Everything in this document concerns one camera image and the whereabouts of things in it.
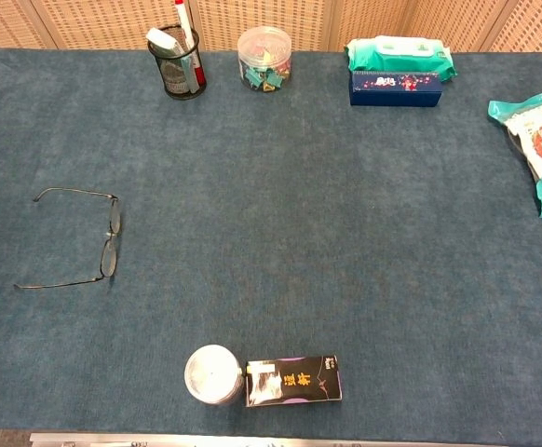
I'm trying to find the black mesh pen holder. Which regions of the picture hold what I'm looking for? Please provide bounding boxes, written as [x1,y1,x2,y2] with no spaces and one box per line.
[147,25,208,101]

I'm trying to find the black box gold characters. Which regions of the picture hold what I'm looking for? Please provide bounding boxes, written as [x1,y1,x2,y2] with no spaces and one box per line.
[244,355,345,408]

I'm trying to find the clear jar of binder clips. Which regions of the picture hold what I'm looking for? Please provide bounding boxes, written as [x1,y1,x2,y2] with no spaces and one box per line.
[237,26,293,92]

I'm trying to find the dark blue printed box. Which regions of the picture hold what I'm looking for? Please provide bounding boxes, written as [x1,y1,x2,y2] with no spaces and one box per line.
[348,70,444,108]

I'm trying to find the wicker folding screen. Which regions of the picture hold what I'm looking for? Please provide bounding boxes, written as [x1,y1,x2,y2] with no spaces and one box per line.
[0,0,542,53]

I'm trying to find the red white marker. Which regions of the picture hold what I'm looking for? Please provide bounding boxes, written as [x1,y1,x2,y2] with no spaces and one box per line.
[173,0,207,88]

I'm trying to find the round silver lidded tin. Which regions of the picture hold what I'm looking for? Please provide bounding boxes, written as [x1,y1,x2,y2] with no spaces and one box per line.
[183,344,246,406]

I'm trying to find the white eraser block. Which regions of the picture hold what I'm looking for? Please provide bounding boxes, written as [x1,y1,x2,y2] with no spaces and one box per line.
[145,26,182,58]

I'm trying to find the silver metal rail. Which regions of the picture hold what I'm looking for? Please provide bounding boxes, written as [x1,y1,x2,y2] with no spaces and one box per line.
[28,431,509,447]

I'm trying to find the green wet wipes pack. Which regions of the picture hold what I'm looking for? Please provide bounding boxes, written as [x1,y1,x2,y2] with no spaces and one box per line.
[344,34,459,84]

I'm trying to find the thin-framed eyeglasses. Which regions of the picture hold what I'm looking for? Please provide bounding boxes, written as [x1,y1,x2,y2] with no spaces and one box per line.
[13,187,124,291]

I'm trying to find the teal pen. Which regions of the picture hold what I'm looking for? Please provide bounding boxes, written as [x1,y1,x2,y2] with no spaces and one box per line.
[181,50,201,94]

